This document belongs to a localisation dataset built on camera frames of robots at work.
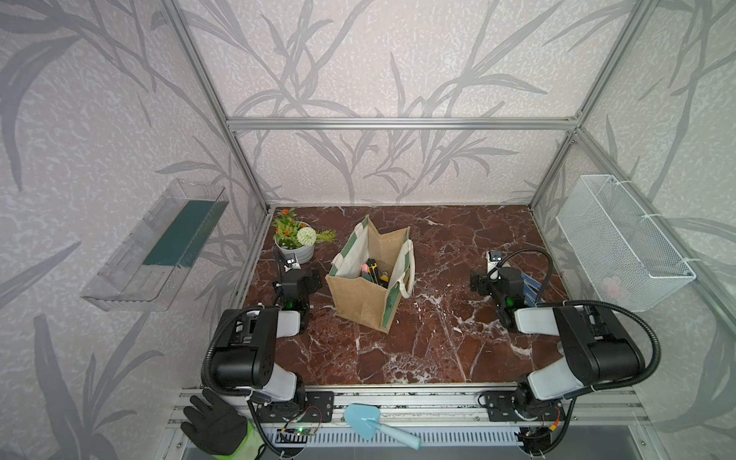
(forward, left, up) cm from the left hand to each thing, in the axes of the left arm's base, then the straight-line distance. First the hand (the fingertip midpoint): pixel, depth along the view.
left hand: (298, 270), depth 94 cm
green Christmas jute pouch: (0, -24, -2) cm, 24 cm away
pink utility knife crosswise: (+1, -22, -2) cm, 22 cm away
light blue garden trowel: (-41, -24, -6) cm, 48 cm away
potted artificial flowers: (+7, +1, +9) cm, 12 cm away
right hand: (+2, -63, 0) cm, 63 cm away
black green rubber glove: (-44, +10, -4) cm, 45 cm away
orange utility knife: (-3, -28, -2) cm, 28 cm away
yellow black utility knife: (+3, -25, -1) cm, 25 cm away
